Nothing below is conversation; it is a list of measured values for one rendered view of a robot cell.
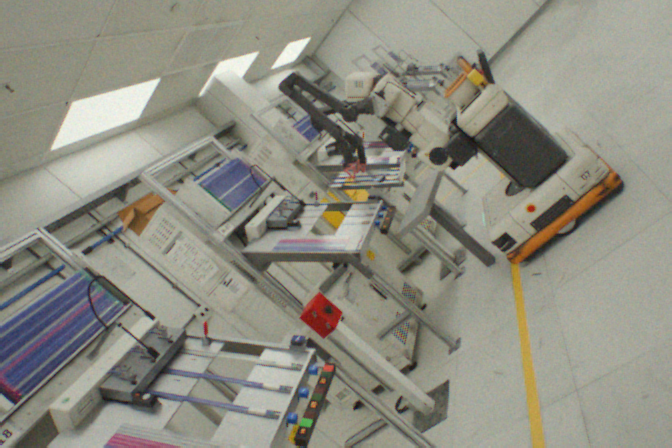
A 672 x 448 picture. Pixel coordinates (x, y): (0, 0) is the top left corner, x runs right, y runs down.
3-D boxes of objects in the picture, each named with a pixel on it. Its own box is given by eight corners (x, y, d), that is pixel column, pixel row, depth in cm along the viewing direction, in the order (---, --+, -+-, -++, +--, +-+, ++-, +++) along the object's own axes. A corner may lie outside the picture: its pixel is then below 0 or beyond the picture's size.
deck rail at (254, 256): (361, 261, 251) (360, 250, 248) (360, 262, 249) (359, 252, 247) (242, 259, 272) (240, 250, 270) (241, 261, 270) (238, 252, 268)
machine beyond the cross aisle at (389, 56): (475, 88, 886) (400, 20, 875) (474, 97, 813) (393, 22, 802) (425, 139, 949) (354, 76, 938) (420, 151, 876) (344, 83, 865)
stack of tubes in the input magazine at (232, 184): (266, 181, 323) (236, 155, 321) (232, 211, 278) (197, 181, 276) (256, 193, 328) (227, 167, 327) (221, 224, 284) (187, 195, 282)
